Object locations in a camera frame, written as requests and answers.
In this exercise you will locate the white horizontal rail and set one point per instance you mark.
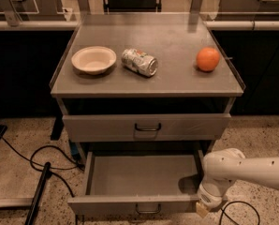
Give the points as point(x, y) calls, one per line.
point(212, 25)

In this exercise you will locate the black pole on floor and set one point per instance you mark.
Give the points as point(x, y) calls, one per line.
point(32, 214)

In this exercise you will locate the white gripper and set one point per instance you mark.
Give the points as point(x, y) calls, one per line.
point(209, 196)

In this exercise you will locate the crushed silver soda can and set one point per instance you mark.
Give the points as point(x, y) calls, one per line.
point(139, 62)

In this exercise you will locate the white paper bowl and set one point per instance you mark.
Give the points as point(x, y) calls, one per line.
point(94, 60)

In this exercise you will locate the orange fruit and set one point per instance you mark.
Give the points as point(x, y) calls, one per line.
point(207, 59)

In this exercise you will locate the grey metal drawer cabinet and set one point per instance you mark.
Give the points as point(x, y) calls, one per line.
point(178, 86)

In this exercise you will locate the grey drawer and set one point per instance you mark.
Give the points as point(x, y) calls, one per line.
point(139, 185)
point(145, 127)

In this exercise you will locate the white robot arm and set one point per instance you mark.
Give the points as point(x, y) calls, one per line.
point(224, 167)

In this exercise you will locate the grey top drawer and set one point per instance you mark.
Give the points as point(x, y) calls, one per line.
point(145, 127)

